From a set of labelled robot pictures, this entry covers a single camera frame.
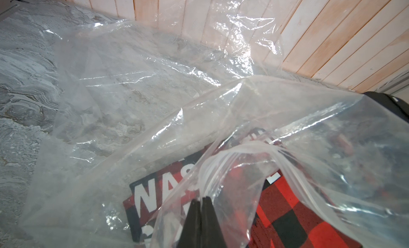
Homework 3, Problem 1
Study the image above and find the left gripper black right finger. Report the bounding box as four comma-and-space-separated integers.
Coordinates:
201, 197, 227, 248

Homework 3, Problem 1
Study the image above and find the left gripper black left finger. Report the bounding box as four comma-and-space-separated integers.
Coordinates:
177, 199, 201, 248

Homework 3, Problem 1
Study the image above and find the clear plastic vacuum bag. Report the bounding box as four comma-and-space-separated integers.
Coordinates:
20, 11, 409, 248

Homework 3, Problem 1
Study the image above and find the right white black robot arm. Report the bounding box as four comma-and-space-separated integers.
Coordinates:
363, 91, 409, 123

